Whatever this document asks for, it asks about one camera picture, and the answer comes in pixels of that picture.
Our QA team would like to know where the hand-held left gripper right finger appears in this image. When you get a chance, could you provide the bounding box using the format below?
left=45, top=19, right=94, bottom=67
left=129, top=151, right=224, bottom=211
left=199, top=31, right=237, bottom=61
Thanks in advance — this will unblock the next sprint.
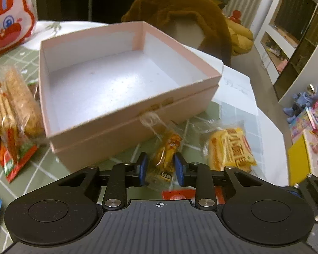
left=174, top=153, right=257, bottom=212

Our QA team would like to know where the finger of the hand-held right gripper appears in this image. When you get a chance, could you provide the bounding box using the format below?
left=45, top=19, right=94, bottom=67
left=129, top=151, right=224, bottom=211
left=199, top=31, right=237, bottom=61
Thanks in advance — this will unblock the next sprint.
left=286, top=173, right=318, bottom=223

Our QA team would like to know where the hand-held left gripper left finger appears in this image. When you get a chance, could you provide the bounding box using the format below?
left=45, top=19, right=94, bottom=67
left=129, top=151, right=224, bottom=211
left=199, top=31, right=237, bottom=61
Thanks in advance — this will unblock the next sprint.
left=56, top=152, right=149, bottom=211

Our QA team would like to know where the golden snack packet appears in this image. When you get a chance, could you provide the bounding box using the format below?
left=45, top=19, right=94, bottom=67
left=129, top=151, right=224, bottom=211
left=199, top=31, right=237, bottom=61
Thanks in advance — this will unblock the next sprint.
left=140, top=111, right=184, bottom=187

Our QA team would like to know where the pink cardboard box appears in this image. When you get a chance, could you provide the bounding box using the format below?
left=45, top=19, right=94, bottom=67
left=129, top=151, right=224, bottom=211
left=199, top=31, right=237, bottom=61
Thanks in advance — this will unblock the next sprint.
left=38, top=21, right=223, bottom=174

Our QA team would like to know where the red packet white label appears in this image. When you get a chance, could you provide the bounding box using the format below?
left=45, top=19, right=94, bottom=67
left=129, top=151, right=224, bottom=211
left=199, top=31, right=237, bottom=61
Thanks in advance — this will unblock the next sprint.
left=162, top=189, right=226, bottom=205

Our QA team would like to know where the yellow flat box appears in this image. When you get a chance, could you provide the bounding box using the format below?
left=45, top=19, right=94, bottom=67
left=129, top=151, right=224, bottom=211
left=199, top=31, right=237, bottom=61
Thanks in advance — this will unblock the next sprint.
left=287, top=134, right=314, bottom=186

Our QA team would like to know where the yellow cake packet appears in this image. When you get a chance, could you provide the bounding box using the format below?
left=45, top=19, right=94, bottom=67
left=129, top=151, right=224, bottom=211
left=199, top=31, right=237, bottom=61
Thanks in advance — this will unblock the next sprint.
left=199, top=120, right=257, bottom=172

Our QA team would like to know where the blue toy robot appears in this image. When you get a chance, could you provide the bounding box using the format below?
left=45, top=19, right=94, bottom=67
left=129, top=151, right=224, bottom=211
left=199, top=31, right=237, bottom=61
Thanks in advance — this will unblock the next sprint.
left=283, top=84, right=318, bottom=124

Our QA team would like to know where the white paper sheet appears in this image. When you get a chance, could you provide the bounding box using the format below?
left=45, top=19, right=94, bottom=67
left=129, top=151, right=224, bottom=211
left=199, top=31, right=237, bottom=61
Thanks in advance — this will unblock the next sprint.
left=211, top=65, right=259, bottom=116

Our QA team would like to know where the red snack packet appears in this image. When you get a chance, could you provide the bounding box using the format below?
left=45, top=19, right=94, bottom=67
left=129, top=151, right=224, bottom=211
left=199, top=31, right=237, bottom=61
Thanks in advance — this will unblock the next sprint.
left=0, top=127, right=39, bottom=183

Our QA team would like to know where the clear oat biscuit packet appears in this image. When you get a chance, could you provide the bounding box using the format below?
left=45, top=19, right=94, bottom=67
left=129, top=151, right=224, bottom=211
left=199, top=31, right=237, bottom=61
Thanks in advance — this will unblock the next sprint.
left=3, top=67, right=45, bottom=139

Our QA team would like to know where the yellow plush toy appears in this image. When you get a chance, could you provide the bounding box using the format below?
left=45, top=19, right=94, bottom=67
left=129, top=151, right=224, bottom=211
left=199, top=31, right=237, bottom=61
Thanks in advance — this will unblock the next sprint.
left=224, top=16, right=254, bottom=57

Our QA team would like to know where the clear stick biscuit packet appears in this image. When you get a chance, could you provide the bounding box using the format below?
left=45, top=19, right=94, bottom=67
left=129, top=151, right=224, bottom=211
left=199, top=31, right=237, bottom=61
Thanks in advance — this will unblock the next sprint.
left=0, top=79, right=19, bottom=138

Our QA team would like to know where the brown plush cloth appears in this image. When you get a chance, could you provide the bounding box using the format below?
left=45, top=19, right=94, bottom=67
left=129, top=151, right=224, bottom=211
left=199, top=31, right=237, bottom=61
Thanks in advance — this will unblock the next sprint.
left=121, top=0, right=232, bottom=68

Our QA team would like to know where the dark television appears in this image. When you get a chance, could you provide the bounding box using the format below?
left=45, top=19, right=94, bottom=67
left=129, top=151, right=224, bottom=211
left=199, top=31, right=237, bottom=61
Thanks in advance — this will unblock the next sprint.
left=274, top=0, right=317, bottom=45

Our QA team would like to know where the white cylinder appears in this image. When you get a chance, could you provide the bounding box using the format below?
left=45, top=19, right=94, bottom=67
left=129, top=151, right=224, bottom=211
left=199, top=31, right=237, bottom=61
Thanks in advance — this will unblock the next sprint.
left=253, top=0, right=276, bottom=41

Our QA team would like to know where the white shelf unit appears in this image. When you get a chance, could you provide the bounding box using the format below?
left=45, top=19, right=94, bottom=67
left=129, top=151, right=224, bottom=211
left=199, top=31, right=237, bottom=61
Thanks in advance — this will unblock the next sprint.
left=260, top=0, right=318, bottom=104

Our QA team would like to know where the squirrel print snack bag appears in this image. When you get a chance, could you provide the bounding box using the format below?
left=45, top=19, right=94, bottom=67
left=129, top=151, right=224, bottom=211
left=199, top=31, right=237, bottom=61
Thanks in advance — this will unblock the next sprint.
left=0, top=0, right=37, bottom=59

